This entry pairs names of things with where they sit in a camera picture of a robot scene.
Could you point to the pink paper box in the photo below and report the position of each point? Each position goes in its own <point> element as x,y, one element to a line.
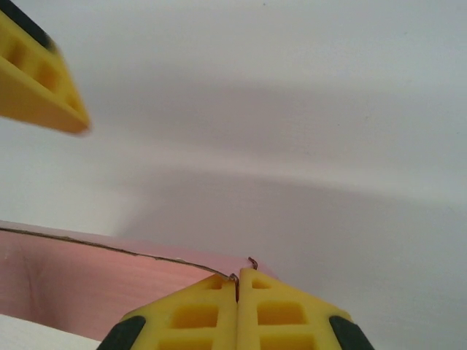
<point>91,277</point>

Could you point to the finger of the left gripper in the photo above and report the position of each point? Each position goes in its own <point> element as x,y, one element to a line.
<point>36,95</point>

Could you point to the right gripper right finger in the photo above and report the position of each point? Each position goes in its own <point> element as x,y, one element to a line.
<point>248,321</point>

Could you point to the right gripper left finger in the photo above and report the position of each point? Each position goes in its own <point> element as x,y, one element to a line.
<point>226,321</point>

